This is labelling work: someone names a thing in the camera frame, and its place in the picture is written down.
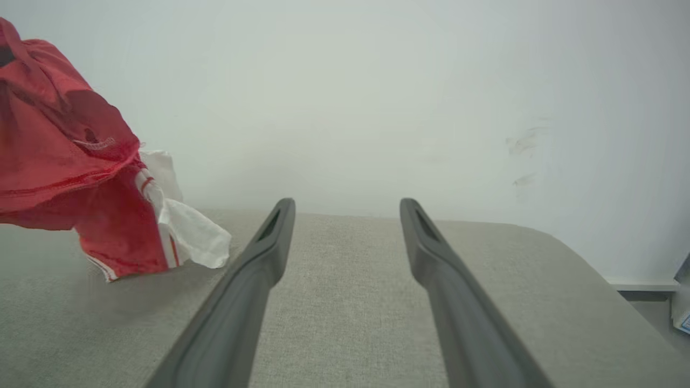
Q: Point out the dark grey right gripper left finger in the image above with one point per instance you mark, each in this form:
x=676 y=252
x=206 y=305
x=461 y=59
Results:
x=232 y=318

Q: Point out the red white basketball jersey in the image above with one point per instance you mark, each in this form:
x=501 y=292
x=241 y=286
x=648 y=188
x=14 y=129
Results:
x=59 y=145

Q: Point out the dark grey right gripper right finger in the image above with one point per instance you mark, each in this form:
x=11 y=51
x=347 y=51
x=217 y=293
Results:
x=469 y=323

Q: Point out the white blue box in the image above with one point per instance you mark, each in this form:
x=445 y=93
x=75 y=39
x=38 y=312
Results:
x=682 y=307

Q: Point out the white baseboard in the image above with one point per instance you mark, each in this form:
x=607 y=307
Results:
x=641 y=284

